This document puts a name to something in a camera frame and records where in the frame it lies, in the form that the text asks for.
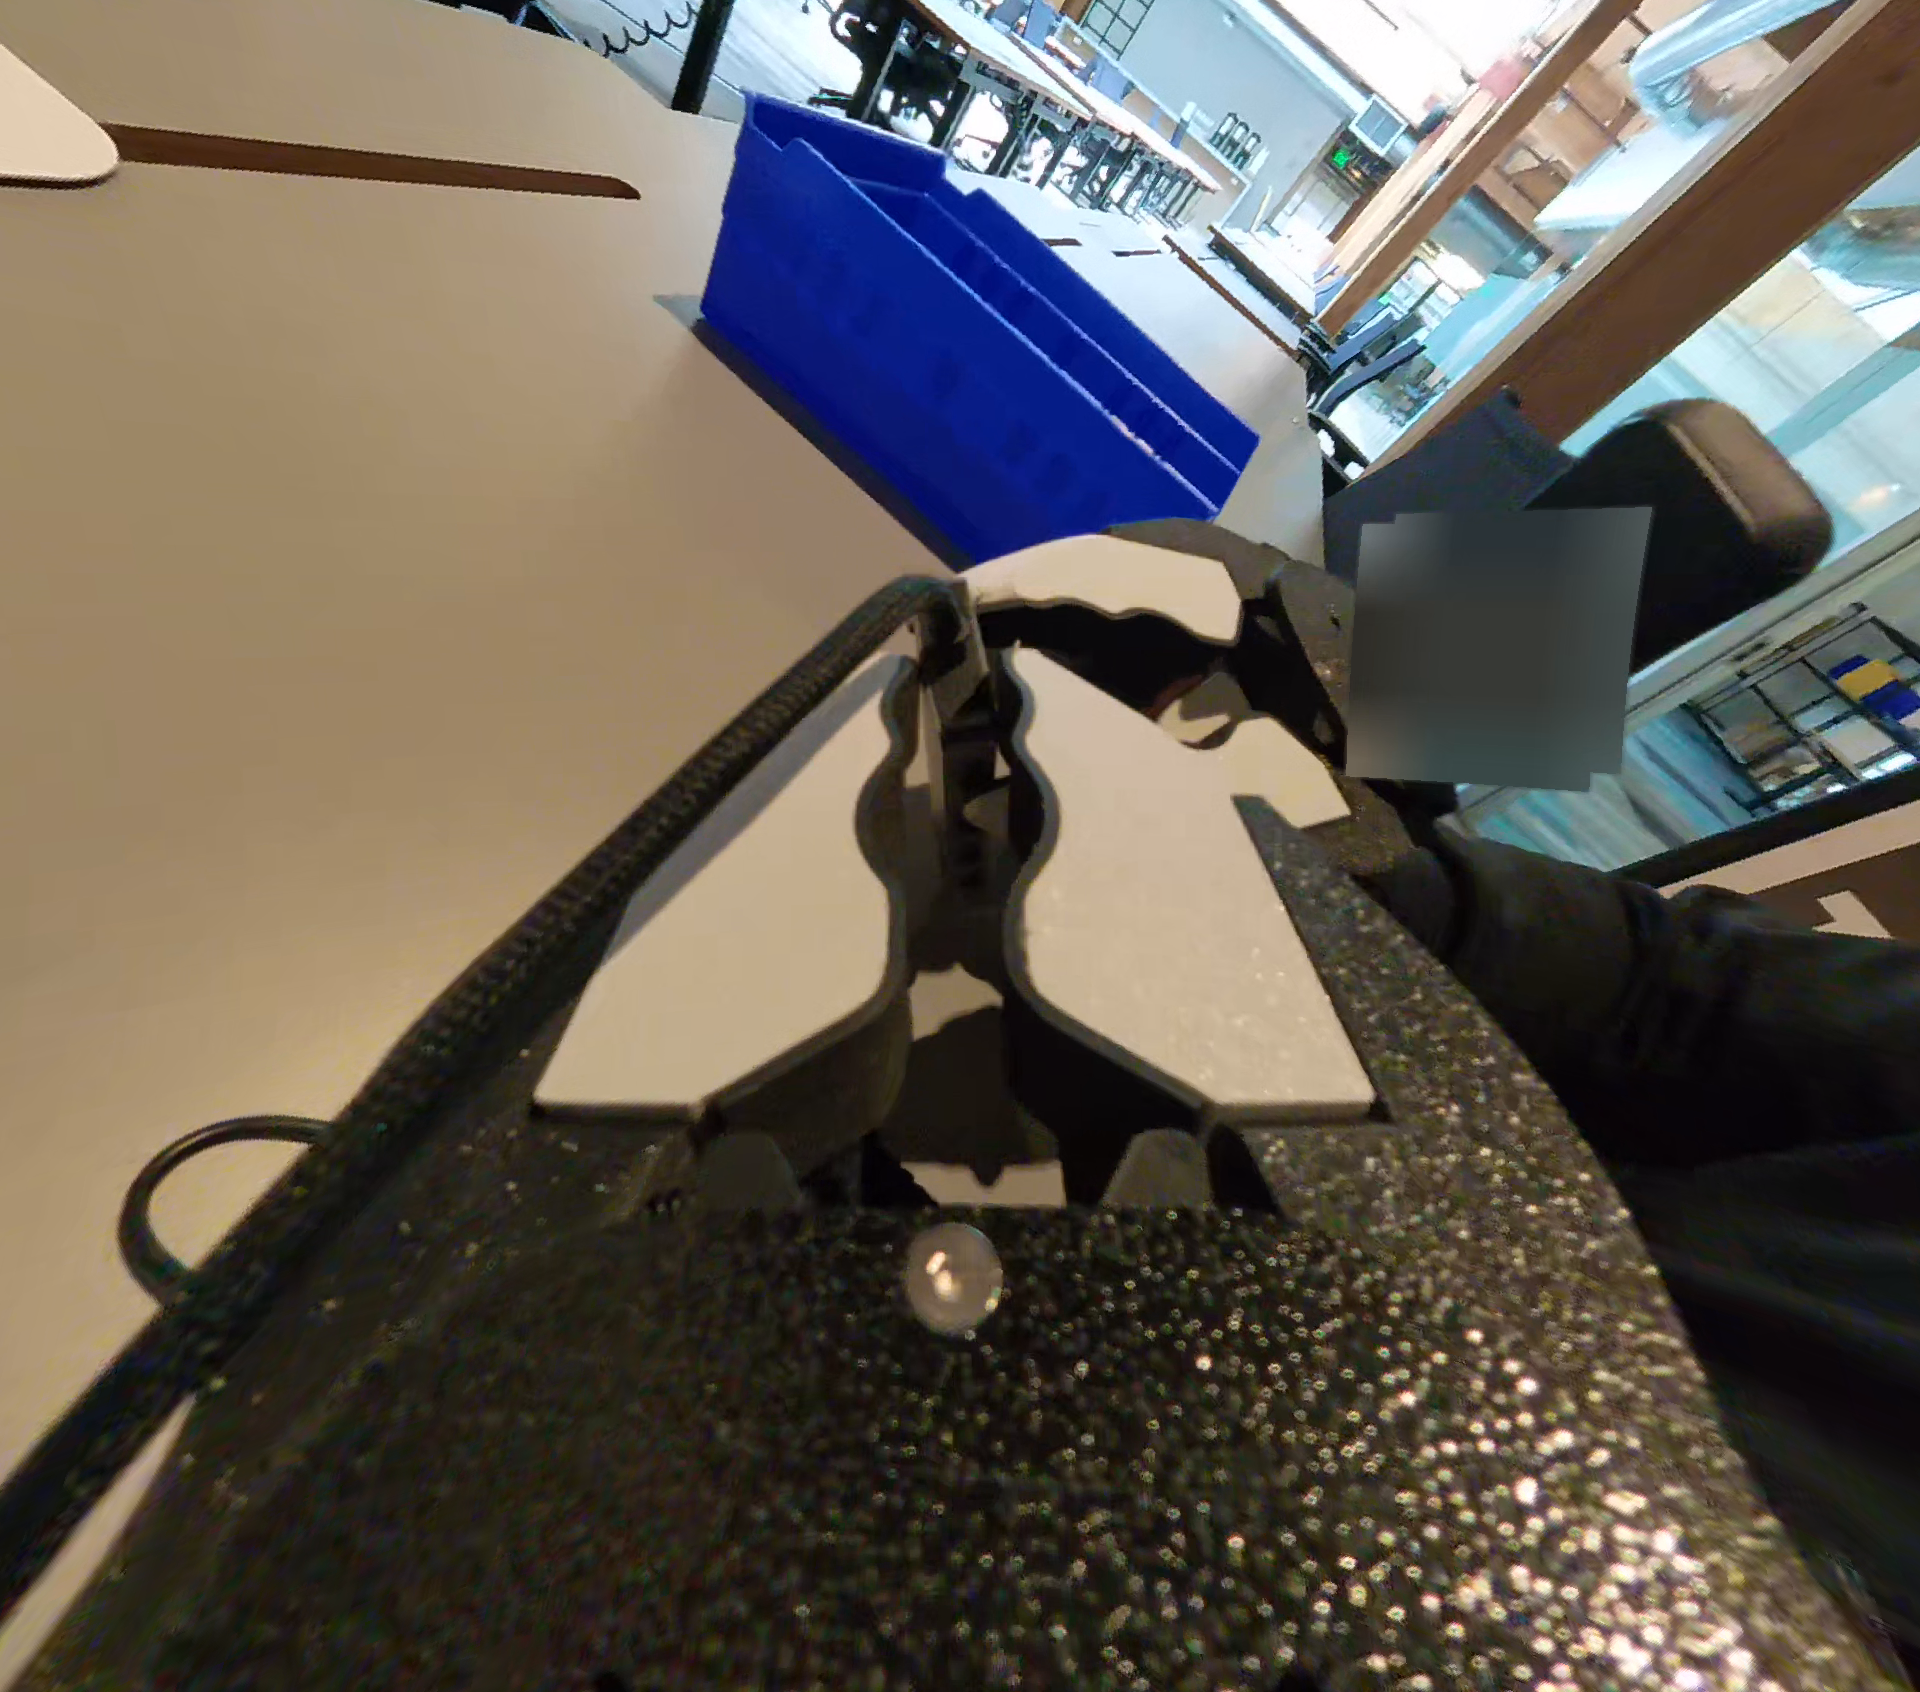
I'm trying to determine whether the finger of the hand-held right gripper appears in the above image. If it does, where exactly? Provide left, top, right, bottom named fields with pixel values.
left=1173, top=694, right=1355, bottom=835
left=959, top=534, right=1249, bottom=654

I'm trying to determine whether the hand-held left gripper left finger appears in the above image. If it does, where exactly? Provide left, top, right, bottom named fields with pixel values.
left=531, top=654, right=920, bottom=1117

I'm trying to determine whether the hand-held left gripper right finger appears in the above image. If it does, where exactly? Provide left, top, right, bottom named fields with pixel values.
left=996, top=646, right=1382, bottom=1117

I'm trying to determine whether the black braided hub cable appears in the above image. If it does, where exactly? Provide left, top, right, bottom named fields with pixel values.
left=0, top=574, right=969, bottom=1522

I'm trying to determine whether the blue plastic bin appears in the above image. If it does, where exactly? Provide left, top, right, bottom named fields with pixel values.
left=741, top=91, right=1266, bottom=486
left=704, top=169, right=1224, bottom=570

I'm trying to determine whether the storage rack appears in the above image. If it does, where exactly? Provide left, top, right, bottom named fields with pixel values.
left=1680, top=612, right=1920, bottom=828

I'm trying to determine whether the white flat plate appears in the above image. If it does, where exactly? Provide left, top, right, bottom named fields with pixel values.
left=0, top=43, right=119, bottom=186

